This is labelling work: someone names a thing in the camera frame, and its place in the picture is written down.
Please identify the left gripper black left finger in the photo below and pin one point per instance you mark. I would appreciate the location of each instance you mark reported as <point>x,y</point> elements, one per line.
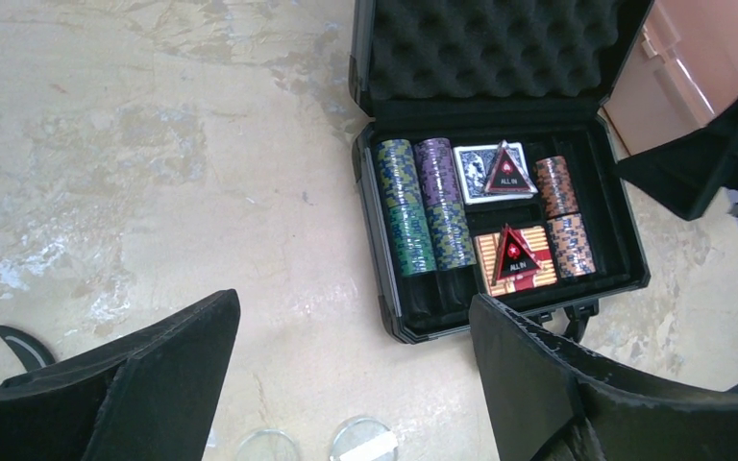
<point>150,395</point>

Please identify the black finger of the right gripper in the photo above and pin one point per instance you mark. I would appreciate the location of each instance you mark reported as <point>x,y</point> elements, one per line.
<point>684,175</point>

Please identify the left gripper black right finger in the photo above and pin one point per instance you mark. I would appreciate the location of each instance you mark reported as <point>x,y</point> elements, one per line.
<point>549,398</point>

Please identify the clear acrylic disc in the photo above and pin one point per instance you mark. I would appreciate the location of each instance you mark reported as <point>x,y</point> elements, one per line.
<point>269,444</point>

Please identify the orange blue chip stack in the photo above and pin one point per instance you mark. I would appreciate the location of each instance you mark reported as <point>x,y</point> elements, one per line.
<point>572,250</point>

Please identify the orange black chip stack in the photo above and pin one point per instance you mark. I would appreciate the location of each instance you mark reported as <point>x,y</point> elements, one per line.
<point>554,182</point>

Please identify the yellow blue chip stack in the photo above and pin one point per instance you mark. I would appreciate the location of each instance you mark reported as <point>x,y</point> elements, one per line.
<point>450,236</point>

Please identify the purple black chip stack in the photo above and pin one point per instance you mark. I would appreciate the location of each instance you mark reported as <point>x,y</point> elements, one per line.
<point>436,171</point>

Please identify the black poker set case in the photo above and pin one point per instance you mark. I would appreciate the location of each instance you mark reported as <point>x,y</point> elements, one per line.
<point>533,73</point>

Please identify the pink plastic storage box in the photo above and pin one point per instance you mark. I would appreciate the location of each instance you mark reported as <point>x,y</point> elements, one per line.
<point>681,73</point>

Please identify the black pliers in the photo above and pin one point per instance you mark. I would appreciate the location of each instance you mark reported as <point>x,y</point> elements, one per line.
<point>30,352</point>

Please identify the triangular all-in button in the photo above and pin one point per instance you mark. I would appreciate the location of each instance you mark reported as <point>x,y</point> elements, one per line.
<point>514,258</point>
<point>508,175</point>

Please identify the red card deck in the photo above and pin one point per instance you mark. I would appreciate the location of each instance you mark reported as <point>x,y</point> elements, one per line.
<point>486,246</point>

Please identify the green blue chip stack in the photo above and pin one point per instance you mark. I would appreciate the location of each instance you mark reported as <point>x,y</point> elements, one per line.
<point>411,239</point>

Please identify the blue card deck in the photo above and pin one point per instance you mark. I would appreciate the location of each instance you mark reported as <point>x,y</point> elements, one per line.
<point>473,165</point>

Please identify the yellow blue chips in case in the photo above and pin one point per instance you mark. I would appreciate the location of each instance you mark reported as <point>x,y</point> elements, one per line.
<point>399,183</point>

